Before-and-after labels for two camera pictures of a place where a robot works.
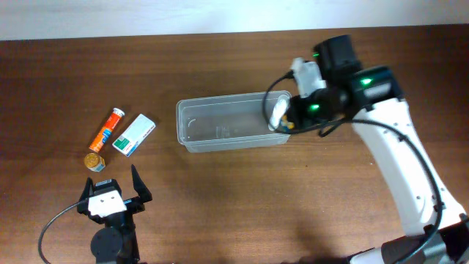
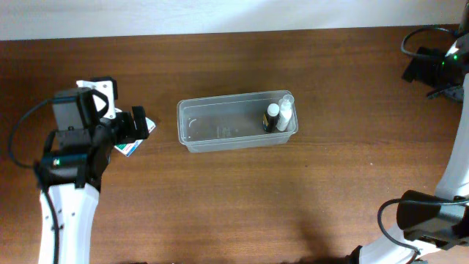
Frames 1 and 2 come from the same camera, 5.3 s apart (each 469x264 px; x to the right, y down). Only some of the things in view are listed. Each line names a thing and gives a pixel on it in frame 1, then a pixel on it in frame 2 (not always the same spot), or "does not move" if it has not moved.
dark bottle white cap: [286, 126] → [270, 117]
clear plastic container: [224, 122] does not move
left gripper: [132, 203] → [138, 122]
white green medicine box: [133, 134] does not move
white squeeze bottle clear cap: [278, 112] does not move
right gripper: [297, 111] → [443, 90]
